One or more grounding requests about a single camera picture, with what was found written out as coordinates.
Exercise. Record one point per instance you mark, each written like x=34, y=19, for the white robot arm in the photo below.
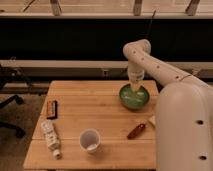
x=183, y=112

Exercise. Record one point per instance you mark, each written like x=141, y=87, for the green ceramic bowl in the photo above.
x=133, y=100

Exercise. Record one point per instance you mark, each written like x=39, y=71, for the wooden folding table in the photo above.
x=95, y=104

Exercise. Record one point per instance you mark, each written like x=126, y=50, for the red brown sausage toy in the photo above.
x=136, y=131

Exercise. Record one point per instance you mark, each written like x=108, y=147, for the white sponge block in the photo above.
x=152, y=120

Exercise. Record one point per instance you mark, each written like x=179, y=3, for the dark chocolate bar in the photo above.
x=51, y=112

